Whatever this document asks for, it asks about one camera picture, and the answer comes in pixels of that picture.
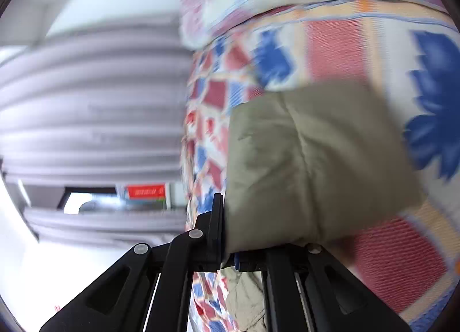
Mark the grey curtain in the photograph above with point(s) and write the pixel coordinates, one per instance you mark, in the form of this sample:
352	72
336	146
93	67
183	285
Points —
90	102

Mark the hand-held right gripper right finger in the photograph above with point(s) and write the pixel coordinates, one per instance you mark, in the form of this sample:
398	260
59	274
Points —
284	267

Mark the red box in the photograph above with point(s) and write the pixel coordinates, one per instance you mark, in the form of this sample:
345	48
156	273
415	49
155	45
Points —
146	191

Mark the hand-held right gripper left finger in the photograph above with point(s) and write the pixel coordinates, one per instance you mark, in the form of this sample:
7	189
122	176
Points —
216	231

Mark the leaf patterned checked blanket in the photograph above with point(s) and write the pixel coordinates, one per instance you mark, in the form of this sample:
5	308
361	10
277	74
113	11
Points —
334	48

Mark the olive green jacket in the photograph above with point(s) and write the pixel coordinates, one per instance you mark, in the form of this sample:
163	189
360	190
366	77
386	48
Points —
316	159

